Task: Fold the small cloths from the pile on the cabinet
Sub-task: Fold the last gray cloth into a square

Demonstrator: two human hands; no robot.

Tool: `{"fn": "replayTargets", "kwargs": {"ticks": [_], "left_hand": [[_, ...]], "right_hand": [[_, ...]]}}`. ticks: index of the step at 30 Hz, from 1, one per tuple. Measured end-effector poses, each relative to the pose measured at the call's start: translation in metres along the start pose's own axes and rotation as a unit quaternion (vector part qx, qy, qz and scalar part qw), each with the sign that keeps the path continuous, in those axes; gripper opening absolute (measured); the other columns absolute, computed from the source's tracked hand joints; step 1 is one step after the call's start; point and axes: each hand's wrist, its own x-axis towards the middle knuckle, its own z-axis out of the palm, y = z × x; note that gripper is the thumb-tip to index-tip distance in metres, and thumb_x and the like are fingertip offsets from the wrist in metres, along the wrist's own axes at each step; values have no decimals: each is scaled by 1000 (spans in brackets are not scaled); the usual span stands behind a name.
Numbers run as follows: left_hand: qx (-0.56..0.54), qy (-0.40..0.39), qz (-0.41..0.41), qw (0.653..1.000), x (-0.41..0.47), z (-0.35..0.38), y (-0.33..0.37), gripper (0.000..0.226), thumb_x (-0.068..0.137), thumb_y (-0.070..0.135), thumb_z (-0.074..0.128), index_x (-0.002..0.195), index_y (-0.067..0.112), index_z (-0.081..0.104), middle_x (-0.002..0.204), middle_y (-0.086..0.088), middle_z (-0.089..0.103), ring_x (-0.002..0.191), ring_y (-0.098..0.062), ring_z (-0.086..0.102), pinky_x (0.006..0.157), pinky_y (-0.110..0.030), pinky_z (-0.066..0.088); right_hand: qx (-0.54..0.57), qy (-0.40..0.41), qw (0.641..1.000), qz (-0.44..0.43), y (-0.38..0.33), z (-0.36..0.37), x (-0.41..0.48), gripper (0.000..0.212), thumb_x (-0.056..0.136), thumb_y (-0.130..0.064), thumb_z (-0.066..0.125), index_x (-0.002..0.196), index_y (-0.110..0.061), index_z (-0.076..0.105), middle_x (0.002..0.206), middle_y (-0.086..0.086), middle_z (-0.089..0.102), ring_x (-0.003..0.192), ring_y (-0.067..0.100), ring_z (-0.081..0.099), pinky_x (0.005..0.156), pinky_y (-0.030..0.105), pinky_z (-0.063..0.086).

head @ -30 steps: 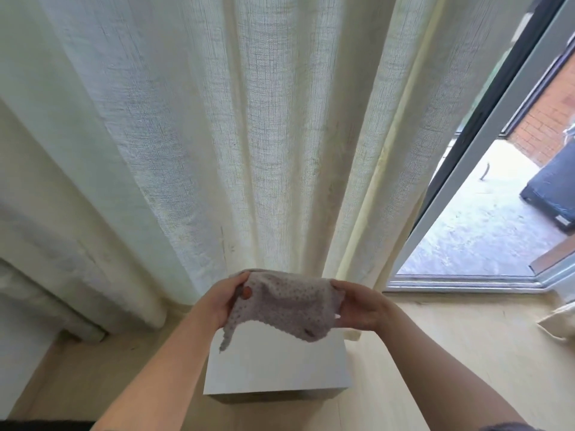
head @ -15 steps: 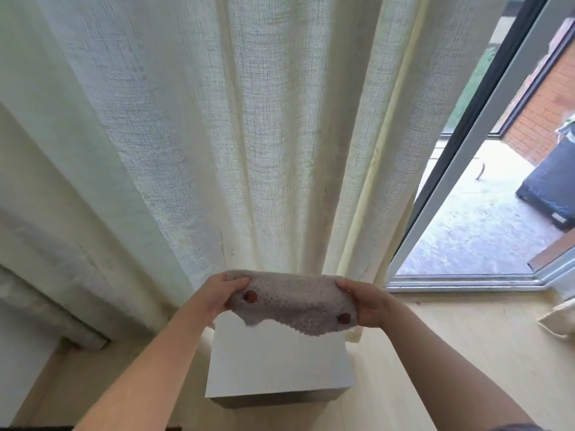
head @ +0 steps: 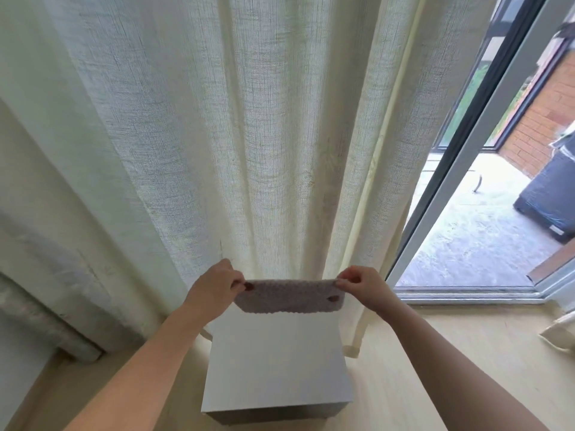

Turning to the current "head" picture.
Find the person's right hand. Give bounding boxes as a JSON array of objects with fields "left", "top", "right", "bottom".
[{"left": 333, "top": 265, "right": 407, "bottom": 323}]

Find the person's left hand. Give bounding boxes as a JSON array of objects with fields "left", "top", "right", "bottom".
[{"left": 182, "top": 257, "right": 255, "bottom": 329}]

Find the pile of dotted cloths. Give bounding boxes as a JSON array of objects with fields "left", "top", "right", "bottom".
[{"left": 232, "top": 277, "right": 348, "bottom": 316}]

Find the person's right forearm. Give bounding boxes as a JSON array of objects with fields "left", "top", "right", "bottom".
[{"left": 382, "top": 301, "right": 551, "bottom": 431}]

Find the person's left forearm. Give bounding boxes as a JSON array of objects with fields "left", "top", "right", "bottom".
[{"left": 65, "top": 305, "right": 214, "bottom": 431}]

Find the white table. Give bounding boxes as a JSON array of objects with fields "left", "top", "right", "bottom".
[{"left": 200, "top": 305, "right": 357, "bottom": 426}]

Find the white linen curtain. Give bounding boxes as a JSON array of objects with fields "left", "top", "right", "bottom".
[{"left": 0, "top": 0, "right": 501, "bottom": 365}]

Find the brown wooden board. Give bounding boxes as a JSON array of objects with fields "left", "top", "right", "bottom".
[{"left": 526, "top": 238, "right": 575, "bottom": 286}]

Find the dark blue tarpaulin cover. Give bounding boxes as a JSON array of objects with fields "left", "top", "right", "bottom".
[{"left": 513, "top": 148, "right": 575, "bottom": 246}]

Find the white patterned cloth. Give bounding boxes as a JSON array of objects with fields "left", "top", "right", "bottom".
[{"left": 550, "top": 130, "right": 575, "bottom": 163}]

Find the white sliding door frame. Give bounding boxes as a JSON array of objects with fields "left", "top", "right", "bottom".
[{"left": 385, "top": 0, "right": 575, "bottom": 307}]

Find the dark balcony window frame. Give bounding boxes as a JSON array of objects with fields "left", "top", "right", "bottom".
[{"left": 435, "top": 0, "right": 575, "bottom": 154}]

